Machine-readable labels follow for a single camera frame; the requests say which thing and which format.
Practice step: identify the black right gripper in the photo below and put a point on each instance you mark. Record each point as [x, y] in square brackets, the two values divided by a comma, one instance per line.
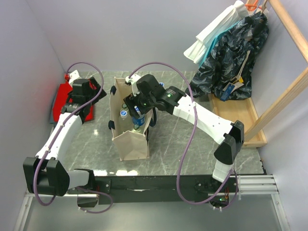
[132, 100]

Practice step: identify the black base beam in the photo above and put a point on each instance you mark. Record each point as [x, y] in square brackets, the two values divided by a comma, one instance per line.
[139, 189]

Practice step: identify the red folded cloth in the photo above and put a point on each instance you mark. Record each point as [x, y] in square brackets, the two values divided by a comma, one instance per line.
[59, 101]

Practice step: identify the wooden rack frame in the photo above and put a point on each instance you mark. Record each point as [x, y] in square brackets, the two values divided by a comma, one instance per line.
[280, 75]

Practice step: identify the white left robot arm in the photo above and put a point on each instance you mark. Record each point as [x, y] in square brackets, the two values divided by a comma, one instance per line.
[45, 173]

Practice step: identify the dark patterned shirt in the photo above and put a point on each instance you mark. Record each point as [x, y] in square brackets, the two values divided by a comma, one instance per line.
[232, 58]

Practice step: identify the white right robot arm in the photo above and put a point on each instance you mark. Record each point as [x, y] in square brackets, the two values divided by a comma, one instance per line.
[228, 135]

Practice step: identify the blue label water bottle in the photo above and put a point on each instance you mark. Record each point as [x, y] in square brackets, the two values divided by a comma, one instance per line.
[140, 121]

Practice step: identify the white pleated garment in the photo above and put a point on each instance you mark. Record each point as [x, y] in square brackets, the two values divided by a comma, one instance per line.
[222, 22]

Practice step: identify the beige canvas tote bag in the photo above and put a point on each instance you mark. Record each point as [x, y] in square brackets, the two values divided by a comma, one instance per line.
[130, 145]

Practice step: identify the green cap bottle front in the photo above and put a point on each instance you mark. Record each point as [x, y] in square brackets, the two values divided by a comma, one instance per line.
[137, 129]

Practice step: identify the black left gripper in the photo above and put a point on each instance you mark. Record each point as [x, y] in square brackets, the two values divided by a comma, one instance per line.
[98, 93]

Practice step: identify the blue hang tag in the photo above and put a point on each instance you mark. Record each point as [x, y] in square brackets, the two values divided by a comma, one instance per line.
[227, 91]

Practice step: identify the orange clothes hanger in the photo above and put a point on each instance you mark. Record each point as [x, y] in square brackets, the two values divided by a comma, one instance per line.
[252, 5]

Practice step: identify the teal garment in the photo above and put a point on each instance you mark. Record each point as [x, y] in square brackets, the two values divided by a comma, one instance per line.
[214, 41]

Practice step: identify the wooden tray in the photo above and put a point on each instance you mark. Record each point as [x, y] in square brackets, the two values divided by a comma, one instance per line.
[242, 110]

